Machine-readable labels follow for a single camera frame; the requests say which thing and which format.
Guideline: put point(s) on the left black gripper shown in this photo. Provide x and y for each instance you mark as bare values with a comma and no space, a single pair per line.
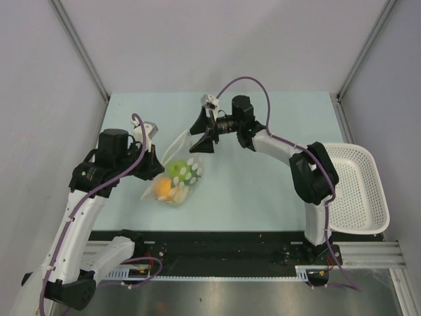
153,166

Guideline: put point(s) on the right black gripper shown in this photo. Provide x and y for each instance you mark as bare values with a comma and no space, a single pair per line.
205,144

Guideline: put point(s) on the orange fake fruit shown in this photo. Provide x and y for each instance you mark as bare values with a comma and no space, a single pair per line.
162,188

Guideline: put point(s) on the green fake apple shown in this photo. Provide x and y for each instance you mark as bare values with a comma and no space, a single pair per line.
178,168

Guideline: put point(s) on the clear polka dot zip bag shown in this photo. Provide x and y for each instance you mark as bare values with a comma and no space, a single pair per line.
179,150

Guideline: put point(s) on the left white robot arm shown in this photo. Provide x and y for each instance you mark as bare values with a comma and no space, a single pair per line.
64,277

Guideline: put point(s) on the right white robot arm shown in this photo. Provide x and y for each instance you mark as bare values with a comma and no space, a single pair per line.
313,173

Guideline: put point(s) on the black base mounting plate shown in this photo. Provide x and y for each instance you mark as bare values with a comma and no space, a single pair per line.
226,254

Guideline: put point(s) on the white perforated plastic basket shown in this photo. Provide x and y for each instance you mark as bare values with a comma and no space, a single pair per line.
360,205

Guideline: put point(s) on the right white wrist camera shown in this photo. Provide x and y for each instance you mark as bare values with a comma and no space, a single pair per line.
209,101

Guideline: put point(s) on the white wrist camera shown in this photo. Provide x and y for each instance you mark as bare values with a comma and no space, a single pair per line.
209,101
143,135

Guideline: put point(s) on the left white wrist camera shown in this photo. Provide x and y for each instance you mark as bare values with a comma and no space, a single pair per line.
143,135

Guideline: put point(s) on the right aluminium corner post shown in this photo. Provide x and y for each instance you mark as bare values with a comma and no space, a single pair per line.
367,46

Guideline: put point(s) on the aluminium corner post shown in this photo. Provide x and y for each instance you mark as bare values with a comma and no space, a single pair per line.
367,46
79,47

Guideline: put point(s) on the left aluminium corner post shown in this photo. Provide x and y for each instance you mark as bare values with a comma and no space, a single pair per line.
79,47

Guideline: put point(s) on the white slotted cable duct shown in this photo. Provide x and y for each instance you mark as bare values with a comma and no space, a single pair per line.
121,274

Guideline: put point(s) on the aluminium frame rail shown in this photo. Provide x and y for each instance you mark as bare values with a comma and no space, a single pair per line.
353,255

